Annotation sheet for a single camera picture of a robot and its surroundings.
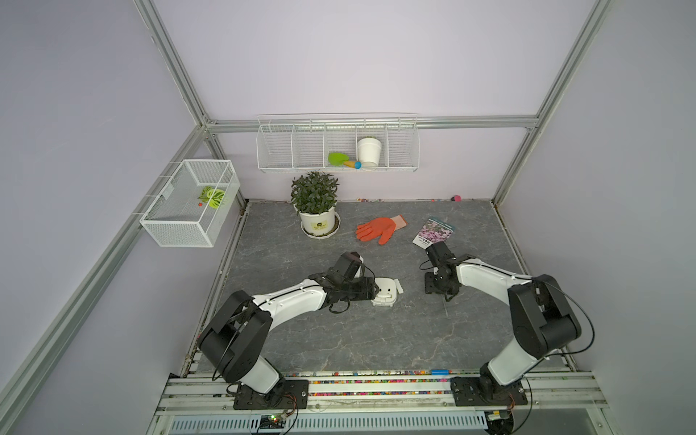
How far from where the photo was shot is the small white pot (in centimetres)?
93

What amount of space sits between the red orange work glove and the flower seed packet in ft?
0.27

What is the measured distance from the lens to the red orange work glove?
110cm

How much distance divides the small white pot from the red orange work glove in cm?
29

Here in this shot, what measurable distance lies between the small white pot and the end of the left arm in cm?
36

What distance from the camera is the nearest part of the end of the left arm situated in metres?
0.65

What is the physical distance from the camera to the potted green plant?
3.22ft

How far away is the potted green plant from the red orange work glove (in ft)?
0.45
